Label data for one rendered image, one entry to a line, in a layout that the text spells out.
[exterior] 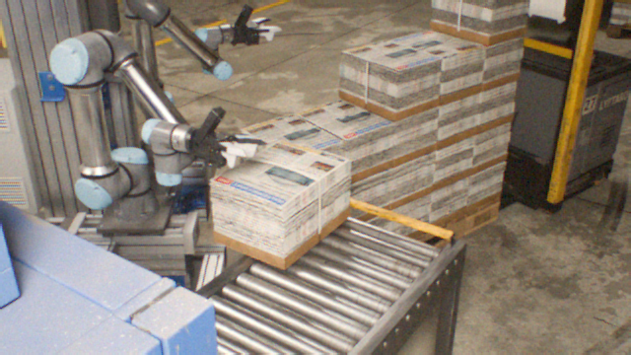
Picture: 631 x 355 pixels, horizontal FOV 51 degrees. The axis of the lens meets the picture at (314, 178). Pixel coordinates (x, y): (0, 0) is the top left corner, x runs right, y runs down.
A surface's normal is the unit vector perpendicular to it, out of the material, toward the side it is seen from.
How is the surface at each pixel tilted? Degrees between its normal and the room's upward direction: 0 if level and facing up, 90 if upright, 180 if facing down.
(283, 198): 4
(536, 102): 90
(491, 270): 0
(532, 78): 90
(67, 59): 82
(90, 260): 0
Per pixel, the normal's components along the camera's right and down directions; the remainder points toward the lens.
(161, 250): 0.01, 0.47
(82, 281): 0.00, -0.88
